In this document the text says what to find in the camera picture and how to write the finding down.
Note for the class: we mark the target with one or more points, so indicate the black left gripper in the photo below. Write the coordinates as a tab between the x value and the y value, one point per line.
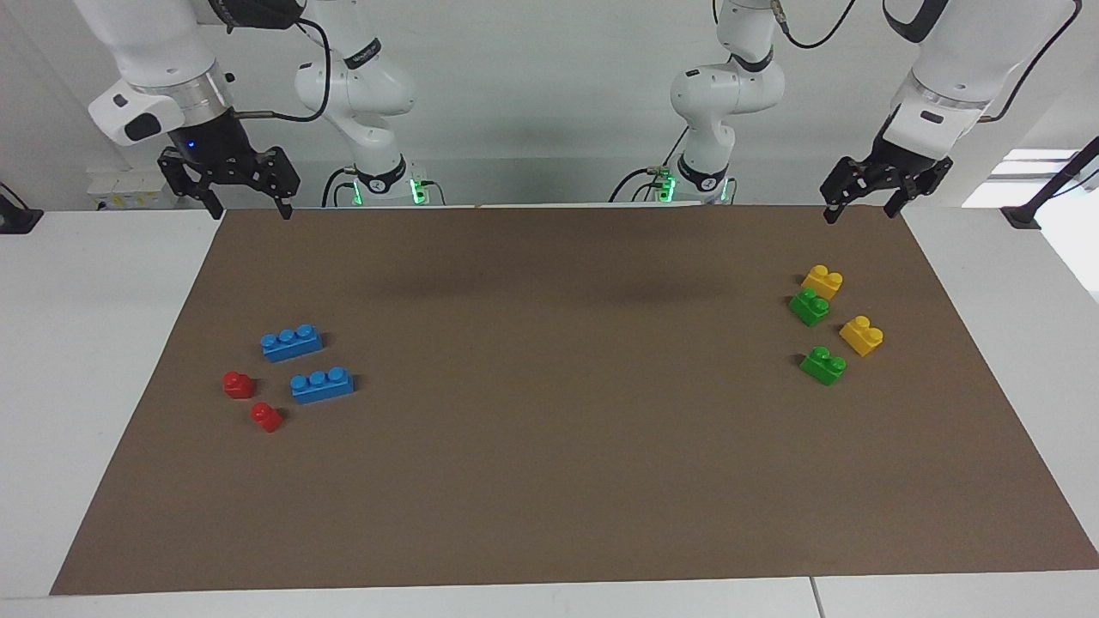
901	161

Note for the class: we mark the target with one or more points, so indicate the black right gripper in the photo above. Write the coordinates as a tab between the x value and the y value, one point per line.
215	146

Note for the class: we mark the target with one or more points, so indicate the green two-stud toy brick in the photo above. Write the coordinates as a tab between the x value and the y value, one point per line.
809	308
822	367

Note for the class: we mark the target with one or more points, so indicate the blue three-stud toy brick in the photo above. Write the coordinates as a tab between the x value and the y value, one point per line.
322	388
292	347

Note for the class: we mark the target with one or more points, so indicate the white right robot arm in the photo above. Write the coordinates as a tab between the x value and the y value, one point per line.
356	86

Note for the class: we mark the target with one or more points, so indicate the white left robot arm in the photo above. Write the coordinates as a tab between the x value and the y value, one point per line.
721	90

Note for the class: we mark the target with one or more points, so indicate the white socket box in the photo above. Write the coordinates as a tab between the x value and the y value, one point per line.
129	184

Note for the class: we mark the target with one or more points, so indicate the yellow two-stud toy brick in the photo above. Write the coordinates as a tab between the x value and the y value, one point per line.
861	337
822	283

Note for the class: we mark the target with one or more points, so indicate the green lit base plug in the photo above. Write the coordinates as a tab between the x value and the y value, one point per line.
419	189
663	184

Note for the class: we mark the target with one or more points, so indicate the red one-stud toy brick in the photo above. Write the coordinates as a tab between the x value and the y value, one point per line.
266	419
238	385

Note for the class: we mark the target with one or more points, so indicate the black table clamp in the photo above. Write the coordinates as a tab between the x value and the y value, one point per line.
17	221

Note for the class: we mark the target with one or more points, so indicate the brown table mat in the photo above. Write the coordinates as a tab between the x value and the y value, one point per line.
549	481

